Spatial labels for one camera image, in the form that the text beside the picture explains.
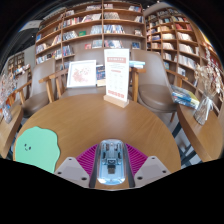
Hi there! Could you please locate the green cloud-shaped mouse pad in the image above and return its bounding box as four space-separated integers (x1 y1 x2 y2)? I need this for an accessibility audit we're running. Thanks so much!
14 125 62 174

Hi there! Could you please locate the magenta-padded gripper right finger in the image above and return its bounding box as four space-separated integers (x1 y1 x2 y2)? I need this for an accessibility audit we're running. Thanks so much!
124 143 172 188

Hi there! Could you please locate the stack of blue-covered books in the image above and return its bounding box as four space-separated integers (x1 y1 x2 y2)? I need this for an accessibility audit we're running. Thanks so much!
170 84 200 110

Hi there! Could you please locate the glass vase with beige flowers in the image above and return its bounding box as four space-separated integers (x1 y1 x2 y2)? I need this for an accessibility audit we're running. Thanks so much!
192 46 224 126

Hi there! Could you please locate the small distant wooden bookshelf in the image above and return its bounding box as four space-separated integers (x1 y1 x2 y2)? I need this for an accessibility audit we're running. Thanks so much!
6 51 26 73

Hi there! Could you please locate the wide wooden bookshelf unit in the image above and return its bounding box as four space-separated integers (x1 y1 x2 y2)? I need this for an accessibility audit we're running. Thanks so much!
34 1 147 73

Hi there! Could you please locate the light blue book stack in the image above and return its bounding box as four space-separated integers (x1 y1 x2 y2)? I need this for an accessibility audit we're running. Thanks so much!
129 60 146 69

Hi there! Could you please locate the white framed red drawing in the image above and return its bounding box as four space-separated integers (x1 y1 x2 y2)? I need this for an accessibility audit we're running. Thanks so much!
66 59 98 89

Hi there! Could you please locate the dark-covered book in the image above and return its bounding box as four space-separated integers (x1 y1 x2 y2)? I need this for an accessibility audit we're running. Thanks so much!
95 64 107 87

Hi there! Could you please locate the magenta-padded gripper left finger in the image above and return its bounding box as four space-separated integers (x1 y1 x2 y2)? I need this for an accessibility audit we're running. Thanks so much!
54 143 100 188

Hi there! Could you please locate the tall wooden bookshelf unit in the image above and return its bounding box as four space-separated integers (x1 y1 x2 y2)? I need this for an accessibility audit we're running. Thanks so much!
143 7 224 111

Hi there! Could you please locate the white sign on wooden base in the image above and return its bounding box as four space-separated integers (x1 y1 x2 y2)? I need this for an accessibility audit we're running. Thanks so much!
103 48 131 109

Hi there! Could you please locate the round wooden side table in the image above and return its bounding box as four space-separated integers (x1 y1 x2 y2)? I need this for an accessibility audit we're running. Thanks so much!
0 103 24 159
176 103 224 166

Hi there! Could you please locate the transparent blue computer mouse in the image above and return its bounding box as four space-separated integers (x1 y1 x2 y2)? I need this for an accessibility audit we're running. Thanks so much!
95 139 131 186

